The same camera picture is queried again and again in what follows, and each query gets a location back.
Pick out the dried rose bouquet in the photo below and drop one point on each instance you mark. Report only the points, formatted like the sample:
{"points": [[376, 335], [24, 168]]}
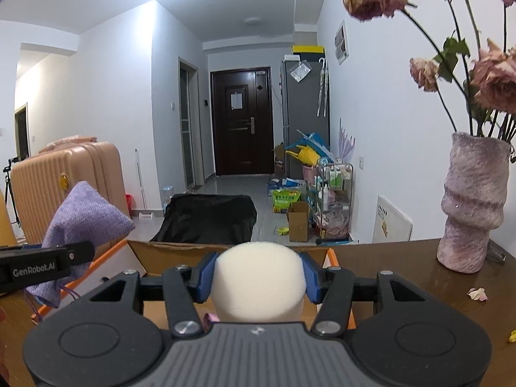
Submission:
{"points": [[490, 80]]}

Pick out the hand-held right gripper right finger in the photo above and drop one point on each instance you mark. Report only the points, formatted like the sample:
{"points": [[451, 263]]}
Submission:
{"points": [[312, 282]]}

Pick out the white hanging umbrella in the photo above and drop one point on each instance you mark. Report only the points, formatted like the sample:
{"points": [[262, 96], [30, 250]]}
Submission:
{"points": [[322, 88]]}

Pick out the white dumbbell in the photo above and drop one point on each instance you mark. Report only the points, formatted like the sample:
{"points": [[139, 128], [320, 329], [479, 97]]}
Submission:
{"points": [[147, 215]]}

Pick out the pink textured vase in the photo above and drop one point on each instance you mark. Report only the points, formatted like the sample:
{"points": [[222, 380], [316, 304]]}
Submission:
{"points": [[471, 209]]}

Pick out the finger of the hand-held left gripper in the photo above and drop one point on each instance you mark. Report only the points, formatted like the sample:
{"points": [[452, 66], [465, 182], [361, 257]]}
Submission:
{"points": [[76, 254]]}

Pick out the yellow and black box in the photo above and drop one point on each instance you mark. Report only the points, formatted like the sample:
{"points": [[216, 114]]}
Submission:
{"points": [[308, 49]]}

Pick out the metal utility cart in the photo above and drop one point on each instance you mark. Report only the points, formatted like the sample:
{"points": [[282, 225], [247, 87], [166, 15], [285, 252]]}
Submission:
{"points": [[332, 201]]}

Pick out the black tripod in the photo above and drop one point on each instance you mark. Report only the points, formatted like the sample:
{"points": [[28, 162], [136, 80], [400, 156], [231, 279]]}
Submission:
{"points": [[10, 193]]}

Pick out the dark brown door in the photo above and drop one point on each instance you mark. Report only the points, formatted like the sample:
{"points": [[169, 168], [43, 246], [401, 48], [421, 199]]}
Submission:
{"points": [[242, 121]]}

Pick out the green printed bag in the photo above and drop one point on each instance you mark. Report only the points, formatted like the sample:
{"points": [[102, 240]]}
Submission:
{"points": [[286, 201]]}

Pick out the clear water jug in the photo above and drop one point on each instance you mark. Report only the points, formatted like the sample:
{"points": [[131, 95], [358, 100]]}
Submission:
{"points": [[168, 197]]}

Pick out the red cardboard box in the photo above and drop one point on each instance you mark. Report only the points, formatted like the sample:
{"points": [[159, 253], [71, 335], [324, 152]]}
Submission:
{"points": [[161, 258]]}

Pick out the white foam cylinder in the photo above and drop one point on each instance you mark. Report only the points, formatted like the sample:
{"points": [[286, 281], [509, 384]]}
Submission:
{"points": [[258, 282]]}

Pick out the white wall socket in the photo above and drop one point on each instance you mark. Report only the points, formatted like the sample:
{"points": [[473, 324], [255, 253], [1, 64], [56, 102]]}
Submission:
{"points": [[361, 163]]}

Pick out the pink ribbed suitcase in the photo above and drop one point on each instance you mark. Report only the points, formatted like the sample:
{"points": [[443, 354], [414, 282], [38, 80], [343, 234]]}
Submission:
{"points": [[68, 177]]}

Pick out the fallen pink petal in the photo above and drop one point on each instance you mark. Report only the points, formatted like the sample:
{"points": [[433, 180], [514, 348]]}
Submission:
{"points": [[477, 293]]}

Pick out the purple feather decoration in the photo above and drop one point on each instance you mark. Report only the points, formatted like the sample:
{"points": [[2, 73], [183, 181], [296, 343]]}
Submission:
{"points": [[346, 143]]}

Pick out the yellow fallen petal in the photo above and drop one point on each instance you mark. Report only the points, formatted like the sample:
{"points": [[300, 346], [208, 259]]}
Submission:
{"points": [[512, 336]]}

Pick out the framed wall picture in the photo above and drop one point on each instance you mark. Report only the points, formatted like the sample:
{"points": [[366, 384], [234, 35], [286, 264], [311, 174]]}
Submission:
{"points": [[342, 42]]}

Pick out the pink satin cloth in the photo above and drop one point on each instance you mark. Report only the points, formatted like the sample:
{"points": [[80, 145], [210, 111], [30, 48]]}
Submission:
{"points": [[210, 317]]}

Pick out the small brown cardboard box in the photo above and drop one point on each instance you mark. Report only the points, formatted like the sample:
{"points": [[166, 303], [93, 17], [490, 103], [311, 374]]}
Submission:
{"points": [[298, 221]]}

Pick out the grey refrigerator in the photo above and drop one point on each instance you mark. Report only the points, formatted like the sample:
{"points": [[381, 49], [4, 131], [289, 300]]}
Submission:
{"points": [[300, 121]]}

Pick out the white wall panel heater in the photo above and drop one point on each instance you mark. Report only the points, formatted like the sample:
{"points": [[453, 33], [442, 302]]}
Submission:
{"points": [[393, 219]]}

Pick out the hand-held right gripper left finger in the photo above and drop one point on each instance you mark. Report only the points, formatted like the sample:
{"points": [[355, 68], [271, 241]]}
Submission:
{"points": [[205, 280]]}

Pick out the blue and yellow clutter pile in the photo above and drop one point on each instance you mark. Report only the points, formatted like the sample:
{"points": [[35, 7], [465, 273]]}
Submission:
{"points": [[308, 149]]}

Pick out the round ceiling light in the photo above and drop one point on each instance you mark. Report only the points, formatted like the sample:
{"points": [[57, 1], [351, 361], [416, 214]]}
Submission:
{"points": [[253, 21]]}

